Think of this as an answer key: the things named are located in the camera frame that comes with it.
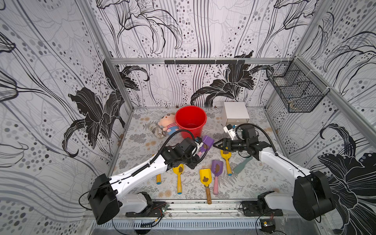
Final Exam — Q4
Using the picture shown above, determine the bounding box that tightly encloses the green cleaning brush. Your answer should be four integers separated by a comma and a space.
233, 156, 253, 174

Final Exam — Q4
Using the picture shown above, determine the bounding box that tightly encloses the yellow trowel wooden handle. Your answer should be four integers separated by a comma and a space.
199, 168, 212, 205

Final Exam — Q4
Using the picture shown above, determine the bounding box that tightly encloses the yellow trowel right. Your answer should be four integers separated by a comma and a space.
220, 150, 232, 176

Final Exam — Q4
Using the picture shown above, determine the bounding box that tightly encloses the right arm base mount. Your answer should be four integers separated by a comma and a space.
239, 200, 284, 217

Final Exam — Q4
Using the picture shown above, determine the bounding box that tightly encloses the purple trowel pink handle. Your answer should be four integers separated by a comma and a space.
211, 160, 223, 195
198, 135, 214, 157

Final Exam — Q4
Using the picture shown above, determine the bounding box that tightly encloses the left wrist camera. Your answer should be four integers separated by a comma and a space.
193, 142, 203, 155

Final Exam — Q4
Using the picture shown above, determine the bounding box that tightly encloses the plush doll toy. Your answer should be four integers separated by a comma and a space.
148, 113, 179, 139

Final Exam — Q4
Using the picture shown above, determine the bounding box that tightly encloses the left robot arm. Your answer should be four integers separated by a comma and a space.
88, 137, 203, 225

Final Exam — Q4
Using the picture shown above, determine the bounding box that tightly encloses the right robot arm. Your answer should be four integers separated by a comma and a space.
213, 123, 335, 221

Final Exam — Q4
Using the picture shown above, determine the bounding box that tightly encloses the red plastic bucket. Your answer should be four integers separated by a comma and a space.
175, 106, 207, 138

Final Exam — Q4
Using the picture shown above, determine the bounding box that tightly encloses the yellow trowel blue tip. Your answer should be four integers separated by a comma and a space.
173, 164, 184, 194

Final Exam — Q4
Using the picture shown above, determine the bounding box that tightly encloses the black wire wall basket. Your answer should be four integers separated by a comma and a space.
266, 59, 330, 113

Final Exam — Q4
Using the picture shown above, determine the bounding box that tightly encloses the yellow trowel far left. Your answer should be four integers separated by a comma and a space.
156, 174, 162, 185

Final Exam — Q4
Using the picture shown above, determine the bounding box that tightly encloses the white mini drawer cabinet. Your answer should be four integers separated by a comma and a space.
222, 102, 250, 126

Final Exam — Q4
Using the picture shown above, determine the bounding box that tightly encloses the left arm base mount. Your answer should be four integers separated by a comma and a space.
125, 201, 167, 218

